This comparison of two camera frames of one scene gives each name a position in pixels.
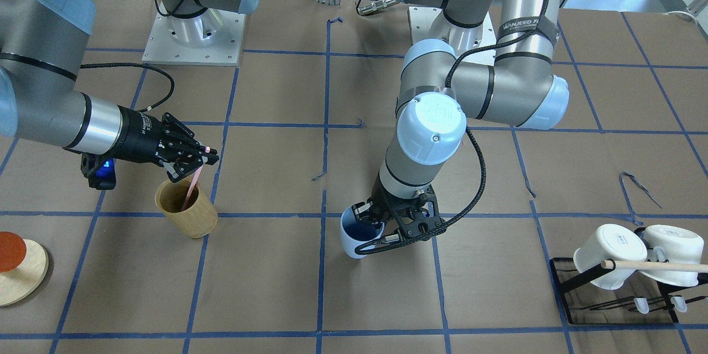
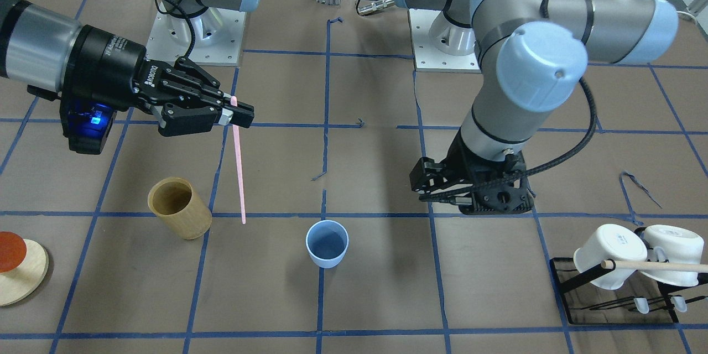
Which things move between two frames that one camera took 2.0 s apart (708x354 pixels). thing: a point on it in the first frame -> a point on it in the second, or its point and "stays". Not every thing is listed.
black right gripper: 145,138 -> 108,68
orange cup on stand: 12,251 stays
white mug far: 680,245 stays
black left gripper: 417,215 -> 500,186
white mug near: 613,243 stays
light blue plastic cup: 353,232 -> 327,241
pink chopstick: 207,150 -> 234,103
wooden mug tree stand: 21,282 stays
